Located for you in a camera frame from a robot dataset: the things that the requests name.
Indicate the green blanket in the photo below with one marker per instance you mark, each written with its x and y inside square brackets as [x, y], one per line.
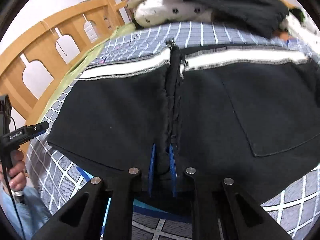
[80, 65]

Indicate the grey checked bed sheet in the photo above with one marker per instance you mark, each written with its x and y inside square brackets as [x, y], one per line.
[57, 179]

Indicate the black padded jacket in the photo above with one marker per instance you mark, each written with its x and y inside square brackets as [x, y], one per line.
[262, 17]

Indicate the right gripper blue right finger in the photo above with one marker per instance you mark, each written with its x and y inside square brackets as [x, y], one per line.
[220, 208]

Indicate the wooden bed frame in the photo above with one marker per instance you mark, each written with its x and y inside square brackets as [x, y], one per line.
[87, 23]

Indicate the black sweatpants with white stripe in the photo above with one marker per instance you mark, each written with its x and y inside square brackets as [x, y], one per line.
[249, 112]

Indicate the blue jeans leg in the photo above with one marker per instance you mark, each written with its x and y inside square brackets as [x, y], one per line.
[33, 213]

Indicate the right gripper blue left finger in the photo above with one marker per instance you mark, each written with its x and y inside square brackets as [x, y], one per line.
[103, 207]

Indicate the person left hand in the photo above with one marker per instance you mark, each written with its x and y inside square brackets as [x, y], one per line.
[18, 179]

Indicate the white floral quilt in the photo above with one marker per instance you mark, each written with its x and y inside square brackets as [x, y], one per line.
[156, 12]

